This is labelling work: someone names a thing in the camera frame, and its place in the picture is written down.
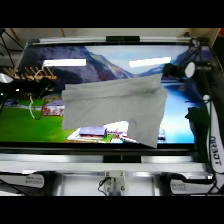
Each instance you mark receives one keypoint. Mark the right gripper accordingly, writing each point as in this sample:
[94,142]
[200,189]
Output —
[173,70]

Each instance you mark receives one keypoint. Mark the grey T-shirt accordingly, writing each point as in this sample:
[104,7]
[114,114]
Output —
[113,103]

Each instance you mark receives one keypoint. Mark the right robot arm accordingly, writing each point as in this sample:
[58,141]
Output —
[218,146]

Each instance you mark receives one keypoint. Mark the silver frame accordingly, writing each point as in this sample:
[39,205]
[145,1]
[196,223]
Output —
[76,166]

